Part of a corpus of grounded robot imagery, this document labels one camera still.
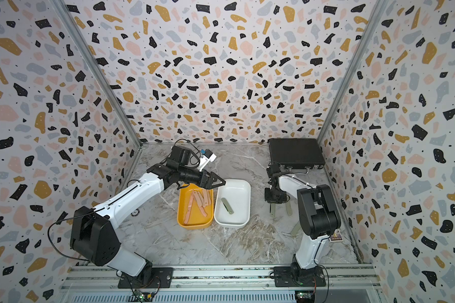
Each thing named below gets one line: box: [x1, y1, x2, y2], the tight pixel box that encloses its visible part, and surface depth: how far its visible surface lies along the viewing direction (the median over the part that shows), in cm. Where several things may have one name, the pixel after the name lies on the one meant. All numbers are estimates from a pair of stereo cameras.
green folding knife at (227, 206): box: [221, 197, 235, 215], surface depth 96 cm
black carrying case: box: [269, 137, 326, 171], surface depth 120 cm
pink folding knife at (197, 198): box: [192, 190, 203, 208], surface depth 97 cm
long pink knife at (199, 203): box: [192, 190, 208, 218], surface depth 94 cm
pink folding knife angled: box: [202, 188, 210, 208], surface depth 97 cm
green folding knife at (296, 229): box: [291, 220, 301, 238], surface depth 89 cm
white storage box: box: [214, 179, 252, 228], surface depth 95 cm
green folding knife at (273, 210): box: [271, 202, 276, 218], surface depth 94 cm
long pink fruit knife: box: [183, 190, 195, 225], surface depth 96 cm
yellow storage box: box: [176, 184, 214, 230], surface depth 92 cm
